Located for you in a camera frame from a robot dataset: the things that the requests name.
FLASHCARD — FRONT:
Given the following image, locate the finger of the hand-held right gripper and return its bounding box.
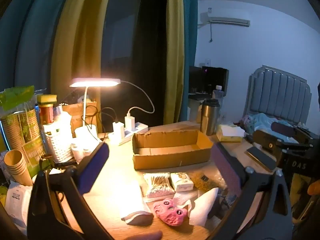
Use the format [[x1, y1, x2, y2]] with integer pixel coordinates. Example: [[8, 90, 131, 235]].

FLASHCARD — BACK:
[[252, 129, 285, 153], [271, 122, 313, 141]]

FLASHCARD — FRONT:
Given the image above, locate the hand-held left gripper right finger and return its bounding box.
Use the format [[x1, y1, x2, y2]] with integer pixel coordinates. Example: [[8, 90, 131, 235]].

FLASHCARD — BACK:
[[207, 142, 293, 240]]

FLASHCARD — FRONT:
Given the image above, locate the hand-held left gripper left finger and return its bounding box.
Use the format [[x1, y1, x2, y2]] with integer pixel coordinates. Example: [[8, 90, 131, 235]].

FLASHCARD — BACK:
[[27, 142, 113, 240]]

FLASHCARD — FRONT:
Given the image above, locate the brown scouring pad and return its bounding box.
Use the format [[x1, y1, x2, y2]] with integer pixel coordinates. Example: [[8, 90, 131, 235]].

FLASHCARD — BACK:
[[192, 173, 221, 190]]

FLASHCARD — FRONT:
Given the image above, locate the cartoon print tissue pack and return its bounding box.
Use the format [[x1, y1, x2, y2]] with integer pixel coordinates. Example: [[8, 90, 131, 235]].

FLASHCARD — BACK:
[[170, 172, 195, 192]]

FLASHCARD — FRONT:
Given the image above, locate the brown cardboard box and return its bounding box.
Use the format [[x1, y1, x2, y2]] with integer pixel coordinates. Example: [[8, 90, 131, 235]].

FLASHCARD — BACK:
[[132, 129, 213, 170]]

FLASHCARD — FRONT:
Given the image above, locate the grey white sock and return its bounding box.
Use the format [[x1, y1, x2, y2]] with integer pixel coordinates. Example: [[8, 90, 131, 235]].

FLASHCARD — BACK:
[[121, 211, 154, 225]]

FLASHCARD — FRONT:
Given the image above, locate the cotton swab pack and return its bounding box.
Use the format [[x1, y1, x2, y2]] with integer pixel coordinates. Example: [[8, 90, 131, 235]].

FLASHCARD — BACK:
[[142, 172, 176, 198]]

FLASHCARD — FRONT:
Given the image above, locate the smartphone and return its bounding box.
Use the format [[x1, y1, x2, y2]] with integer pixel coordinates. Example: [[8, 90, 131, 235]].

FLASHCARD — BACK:
[[246, 146, 277, 173]]

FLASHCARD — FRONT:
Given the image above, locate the pile of clothes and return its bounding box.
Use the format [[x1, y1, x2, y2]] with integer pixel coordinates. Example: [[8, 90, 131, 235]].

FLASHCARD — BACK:
[[234, 113, 300, 143]]

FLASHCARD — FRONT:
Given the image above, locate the yellow tissue box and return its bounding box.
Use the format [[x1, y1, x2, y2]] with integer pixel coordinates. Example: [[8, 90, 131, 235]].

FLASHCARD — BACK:
[[216, 124, 246, 143]]

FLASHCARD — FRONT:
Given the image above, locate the grey padded headboard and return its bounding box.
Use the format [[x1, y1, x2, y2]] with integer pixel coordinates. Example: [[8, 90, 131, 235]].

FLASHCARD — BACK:
[[243, 65, 312, 127]]

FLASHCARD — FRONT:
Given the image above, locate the white woven basket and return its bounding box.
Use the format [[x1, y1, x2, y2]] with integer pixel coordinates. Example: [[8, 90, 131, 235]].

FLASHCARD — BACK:
[[43, 124, 76, 163]]

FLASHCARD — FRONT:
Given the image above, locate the white paper tissue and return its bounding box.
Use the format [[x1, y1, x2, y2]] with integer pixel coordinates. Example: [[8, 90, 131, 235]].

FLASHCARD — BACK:
[[188, 187, 220, 226]]

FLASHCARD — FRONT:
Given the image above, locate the steel tumbler with black lid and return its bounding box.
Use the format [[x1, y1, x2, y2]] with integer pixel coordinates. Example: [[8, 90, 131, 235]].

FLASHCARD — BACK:
[[200, 99, 221, 136]]

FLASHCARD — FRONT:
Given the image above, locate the brown paper carton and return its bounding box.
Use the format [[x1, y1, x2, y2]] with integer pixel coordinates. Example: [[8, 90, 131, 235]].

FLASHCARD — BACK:
[[62, 101, 98, 138]]

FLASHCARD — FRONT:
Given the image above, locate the white power strip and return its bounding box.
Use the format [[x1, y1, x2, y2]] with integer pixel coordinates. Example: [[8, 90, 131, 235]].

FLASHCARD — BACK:
[[108, 122, 149, 146]]

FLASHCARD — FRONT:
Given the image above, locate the clear water bottle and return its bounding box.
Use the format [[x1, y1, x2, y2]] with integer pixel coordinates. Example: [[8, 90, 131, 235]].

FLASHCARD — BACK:
[[212, 85, 224, 101]]

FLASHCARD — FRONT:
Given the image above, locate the pink plush toy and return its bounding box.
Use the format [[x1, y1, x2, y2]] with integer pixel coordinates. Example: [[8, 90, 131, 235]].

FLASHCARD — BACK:
[[153, 198, 188, 227]]

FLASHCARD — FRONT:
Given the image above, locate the red jar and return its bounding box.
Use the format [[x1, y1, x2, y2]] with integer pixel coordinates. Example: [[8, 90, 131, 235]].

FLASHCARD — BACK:
[[38, 103, 55, 125]]

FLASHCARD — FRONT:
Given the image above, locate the stack of brown paper cups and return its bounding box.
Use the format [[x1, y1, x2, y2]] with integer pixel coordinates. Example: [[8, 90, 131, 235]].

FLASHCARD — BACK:
[[3, 149, 34, 186]]

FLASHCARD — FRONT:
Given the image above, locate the white plastic packet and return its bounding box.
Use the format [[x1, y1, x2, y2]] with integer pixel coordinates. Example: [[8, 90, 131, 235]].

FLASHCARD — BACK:
[[4, 182, 33, 232]]

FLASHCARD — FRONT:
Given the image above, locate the black monitor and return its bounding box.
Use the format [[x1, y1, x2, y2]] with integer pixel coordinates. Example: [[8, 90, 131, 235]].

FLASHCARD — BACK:
[[189, 66, 229, 97]]

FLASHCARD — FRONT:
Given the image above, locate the wrapped paper cup package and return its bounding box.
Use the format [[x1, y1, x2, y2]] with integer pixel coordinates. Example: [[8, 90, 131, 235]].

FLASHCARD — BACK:
[[0, 85, 47, 178]]

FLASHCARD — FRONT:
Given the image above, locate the yellow green sponge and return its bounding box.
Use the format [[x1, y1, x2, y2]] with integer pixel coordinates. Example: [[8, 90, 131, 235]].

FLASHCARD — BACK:
[[37, 94, 58, 105]]

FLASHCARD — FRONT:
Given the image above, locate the white desk lamp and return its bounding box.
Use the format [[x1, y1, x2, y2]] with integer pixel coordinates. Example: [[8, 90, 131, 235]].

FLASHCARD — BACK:
[[69, 78, 121, 141]]

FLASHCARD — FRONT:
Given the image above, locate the narrow yellow curtain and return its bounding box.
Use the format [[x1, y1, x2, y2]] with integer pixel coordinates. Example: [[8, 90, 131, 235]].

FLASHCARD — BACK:
[[163, 0, 186, 126]]

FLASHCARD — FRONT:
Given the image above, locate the white air conditioner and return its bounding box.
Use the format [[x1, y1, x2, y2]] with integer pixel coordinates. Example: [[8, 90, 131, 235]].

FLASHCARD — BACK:
[[197, 16, 251, 28]]

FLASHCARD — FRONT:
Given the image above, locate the narrow teal curtain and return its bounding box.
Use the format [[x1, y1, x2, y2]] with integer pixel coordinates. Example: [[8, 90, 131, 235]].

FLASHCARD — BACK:
[[181, 0, 198, 121]]

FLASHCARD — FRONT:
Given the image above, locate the wide yellow curtain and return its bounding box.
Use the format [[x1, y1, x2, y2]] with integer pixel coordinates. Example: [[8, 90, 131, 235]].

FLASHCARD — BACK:
[[51, 0, 111, 107]]

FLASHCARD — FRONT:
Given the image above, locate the dark glass window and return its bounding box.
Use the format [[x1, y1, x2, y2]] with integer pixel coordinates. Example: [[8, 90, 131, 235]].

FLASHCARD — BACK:
[[101, 0, 168, 132]]

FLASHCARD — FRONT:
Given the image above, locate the wide teal curtain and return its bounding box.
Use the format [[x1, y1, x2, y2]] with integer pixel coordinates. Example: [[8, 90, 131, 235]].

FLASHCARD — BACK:
[[0, 0, 66, 92]]

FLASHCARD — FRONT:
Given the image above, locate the white charger with black cable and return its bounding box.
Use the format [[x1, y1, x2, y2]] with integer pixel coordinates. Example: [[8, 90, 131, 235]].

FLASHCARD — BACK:
[[112, 121, 125, 138]]

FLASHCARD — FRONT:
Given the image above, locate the white lamp cable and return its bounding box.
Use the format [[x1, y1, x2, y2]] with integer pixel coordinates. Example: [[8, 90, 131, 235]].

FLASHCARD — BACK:
[[120, 80, 155, 117]]

